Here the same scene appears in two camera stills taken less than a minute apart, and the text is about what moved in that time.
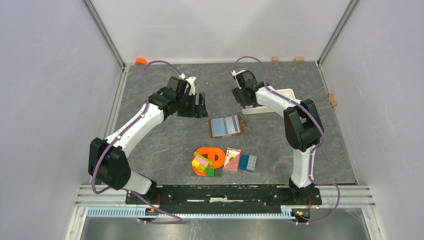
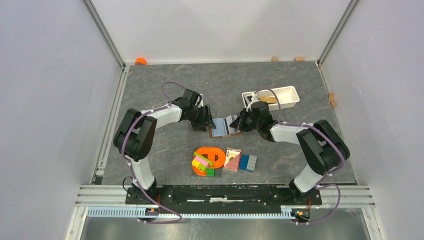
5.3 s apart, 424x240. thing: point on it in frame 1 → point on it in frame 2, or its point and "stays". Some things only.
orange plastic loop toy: [215, 155] stays
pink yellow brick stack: [200, 162] stays
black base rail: [224, 199] stays
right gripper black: [237, 93] → [239, 123]
